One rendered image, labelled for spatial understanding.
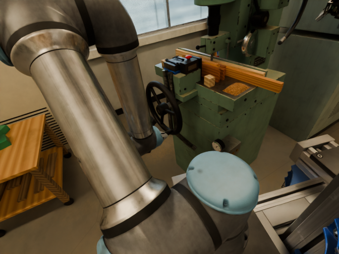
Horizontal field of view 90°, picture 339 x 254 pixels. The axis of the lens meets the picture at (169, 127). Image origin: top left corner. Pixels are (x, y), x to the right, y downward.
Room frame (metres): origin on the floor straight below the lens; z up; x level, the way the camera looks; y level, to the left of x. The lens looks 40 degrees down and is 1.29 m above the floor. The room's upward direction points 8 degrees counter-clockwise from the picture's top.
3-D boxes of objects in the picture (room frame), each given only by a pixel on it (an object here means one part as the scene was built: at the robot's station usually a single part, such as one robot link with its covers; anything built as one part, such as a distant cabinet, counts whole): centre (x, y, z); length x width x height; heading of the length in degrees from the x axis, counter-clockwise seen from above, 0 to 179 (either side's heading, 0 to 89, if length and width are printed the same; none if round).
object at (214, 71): (0.84, -0.20, 0.93); 0.25 x 0.01 x 0.07; 31
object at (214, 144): (0.55, -0.23, 0.65); 0.06 x 0.04 x 0.08; 31
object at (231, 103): (0.85, -0.17, 0.87); 0.61 x 0.30 x 0.06; 31
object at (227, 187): (0.15, -0.07, 0.98); 0.13 x 0.12 x 0.14; 120
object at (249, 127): (0.95, -0.37, 0.36); 0.58 x 0.45 x 0.71; 121
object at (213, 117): (0.95, -0.37, 0.76); 0.57 x 0.45 x 0.09; 121
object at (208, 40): (0.89, -0.29, 1.03); 0.14 x 0.07 x 0.09; 121
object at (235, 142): (0.59, -0.29, 0.58); 0.12 x 0.08 x 0.08; 121
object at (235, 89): (0.65, -0.31, 0.91); 0.10 x 0.07 x 0.02; 121
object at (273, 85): (0.83, -0.30, 0.92); 0.60 x 0.02 x 0.04; 31
